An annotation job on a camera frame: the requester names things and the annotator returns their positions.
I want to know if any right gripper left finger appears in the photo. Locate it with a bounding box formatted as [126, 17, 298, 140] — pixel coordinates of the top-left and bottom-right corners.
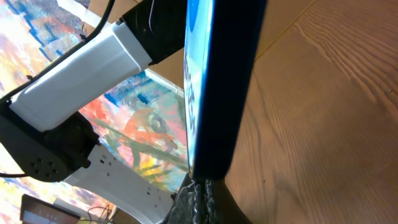
[160, 174, 205, 224]

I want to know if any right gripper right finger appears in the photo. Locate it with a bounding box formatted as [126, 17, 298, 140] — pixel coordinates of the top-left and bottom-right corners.
[205, 180, 252, 224]

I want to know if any blue Galaxy smartphone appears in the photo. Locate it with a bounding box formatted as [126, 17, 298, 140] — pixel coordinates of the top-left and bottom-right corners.
[183, 0, 267, 180]

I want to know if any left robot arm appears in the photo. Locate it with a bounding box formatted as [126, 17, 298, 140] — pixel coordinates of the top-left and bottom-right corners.
[1, 0, 187, 223]

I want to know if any colourful painted backdrop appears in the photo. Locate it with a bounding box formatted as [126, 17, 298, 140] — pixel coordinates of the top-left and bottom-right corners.
[0, 0, 190, 224]

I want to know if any dark monitor screen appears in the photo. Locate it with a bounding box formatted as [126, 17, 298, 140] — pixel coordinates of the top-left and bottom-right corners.
[20, 194, 81, 224]

